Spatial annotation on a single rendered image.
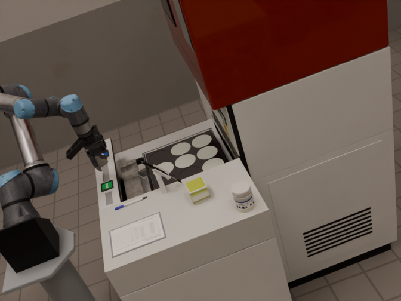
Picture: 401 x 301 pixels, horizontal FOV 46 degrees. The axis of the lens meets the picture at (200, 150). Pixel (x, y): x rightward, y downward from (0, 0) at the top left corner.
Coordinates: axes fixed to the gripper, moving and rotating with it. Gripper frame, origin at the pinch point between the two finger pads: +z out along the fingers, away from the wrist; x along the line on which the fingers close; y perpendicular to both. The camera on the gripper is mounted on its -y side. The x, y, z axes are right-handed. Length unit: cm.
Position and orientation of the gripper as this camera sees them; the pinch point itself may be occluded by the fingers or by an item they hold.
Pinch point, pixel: (98, 169)
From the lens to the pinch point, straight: 207.1
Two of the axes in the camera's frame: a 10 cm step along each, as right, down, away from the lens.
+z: 2.6, 7.8, 5.7
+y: 9.3, -3.6, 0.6
